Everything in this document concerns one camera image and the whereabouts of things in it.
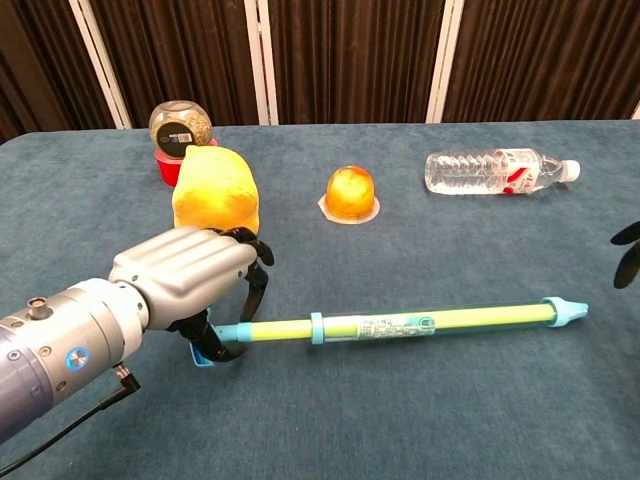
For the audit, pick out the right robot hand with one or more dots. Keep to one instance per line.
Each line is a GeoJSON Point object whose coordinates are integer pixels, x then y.
{"type": "Point", "coordinates": [629, 267]}

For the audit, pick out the white partition post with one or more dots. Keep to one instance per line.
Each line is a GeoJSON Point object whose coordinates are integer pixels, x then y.
{"type": "Point", "coordinates": [100, 65]}
{"type": "Point", "coordinates": [261, 65]}
{"type": "Point", "coordinates": [446, 65]}

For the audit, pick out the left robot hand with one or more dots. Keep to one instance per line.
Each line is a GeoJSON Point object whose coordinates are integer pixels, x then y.
{"type": "Point", "coordinates": [180, 270]}

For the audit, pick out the clear plastic water bottle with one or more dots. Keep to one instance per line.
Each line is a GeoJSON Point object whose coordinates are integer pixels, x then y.
{"type": "Point", "coordinates": [465, 172]}

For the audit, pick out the dark brown curtain panel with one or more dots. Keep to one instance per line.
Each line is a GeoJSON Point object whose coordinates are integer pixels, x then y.
{"type": "Point", "coordinates": [550, 60]}
{"type": "Point", "coordinates": [185, 50]}
{"type": "Point", "coordinates": [40, 65]}
{"type": "Point", "coordinates": [350, 60]}

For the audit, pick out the yellow plush toy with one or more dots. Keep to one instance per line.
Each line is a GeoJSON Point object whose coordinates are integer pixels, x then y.
{"type": "Point", "coordinates": [215, 190]}

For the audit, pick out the blue table cloth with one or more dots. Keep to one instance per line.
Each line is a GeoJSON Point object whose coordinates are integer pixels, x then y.
{"type": "Point", "coordinates": [400, 410]}

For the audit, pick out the glass jar red lid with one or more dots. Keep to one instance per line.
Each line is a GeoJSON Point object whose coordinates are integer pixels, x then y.
{"type": "Point", "coordinates": [180, 125]}

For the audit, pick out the orange jelly cup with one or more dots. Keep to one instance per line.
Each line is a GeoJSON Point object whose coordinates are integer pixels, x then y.
{"type": "Point", "coordinates": [350, 192]}

